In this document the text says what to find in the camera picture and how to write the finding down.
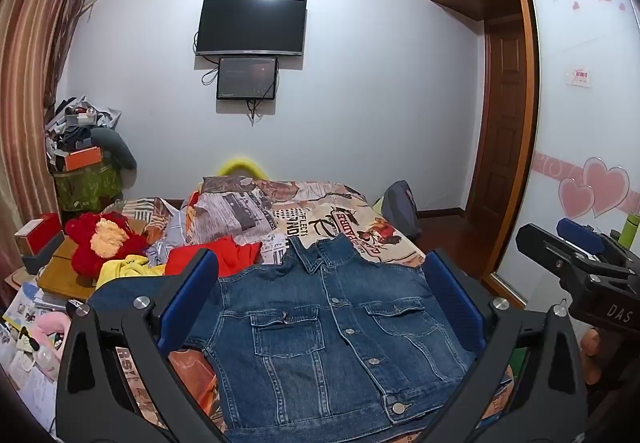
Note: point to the pink plush toy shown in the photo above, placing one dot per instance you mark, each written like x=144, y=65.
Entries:
x=47, y=323

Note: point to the red plush toy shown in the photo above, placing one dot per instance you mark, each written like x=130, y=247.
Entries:
x=82, y=243

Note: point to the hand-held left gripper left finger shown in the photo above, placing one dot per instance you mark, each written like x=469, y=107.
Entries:
x=192, y=295

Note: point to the brown wooden door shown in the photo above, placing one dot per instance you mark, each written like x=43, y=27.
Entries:
x=500, y=123

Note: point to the grey backpack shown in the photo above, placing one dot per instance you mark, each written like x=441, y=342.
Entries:
x=400, y=208

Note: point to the blue denim jacket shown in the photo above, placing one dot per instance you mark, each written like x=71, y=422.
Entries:
x=310, y=323

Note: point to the green camouflage covered box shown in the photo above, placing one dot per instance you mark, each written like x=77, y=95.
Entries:
x=87, y=188

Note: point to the person's right hand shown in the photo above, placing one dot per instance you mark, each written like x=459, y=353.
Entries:
x=595, y=348

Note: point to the small black wall monitor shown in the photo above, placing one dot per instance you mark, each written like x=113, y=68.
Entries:
x=247, y=78

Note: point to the wooden side table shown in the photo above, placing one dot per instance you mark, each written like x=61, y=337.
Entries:
x=60, y=273

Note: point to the orange box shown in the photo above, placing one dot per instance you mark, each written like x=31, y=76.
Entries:
x=82, y=158

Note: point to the red box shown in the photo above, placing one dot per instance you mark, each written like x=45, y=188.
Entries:
x=42, y=233

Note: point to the brown striped curtain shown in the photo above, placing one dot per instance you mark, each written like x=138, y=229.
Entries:
x=30, y=73

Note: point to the pile of household clutter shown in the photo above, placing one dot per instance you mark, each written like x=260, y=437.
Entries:
x=75, y=123

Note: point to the yellow garment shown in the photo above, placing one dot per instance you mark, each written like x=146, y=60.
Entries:
x=125, y=268

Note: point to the grey striped cloth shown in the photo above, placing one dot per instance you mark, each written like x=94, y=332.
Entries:
x=172, y=228

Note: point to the newspaper print quilt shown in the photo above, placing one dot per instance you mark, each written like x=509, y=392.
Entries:
x=230, y=213

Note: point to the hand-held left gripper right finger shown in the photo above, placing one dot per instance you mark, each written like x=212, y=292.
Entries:
x=452, y=303

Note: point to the stack of papers and books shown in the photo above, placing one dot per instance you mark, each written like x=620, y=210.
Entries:
x=22, y=308

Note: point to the small paper notice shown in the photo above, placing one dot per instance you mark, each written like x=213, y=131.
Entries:
x=579, y=75

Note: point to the green bottle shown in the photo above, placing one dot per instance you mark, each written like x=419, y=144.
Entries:
x=631, y=228

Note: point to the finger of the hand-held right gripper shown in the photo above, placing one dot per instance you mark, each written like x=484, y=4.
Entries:
x=580, y=234
x=542, y=248

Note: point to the red garment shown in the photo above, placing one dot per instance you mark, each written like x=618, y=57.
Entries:
x=235, y=255

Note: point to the grey cushion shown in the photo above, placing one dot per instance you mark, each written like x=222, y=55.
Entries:
x=117, y=148

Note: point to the black wall television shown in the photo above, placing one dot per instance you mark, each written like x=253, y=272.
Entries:
x=250, y=25

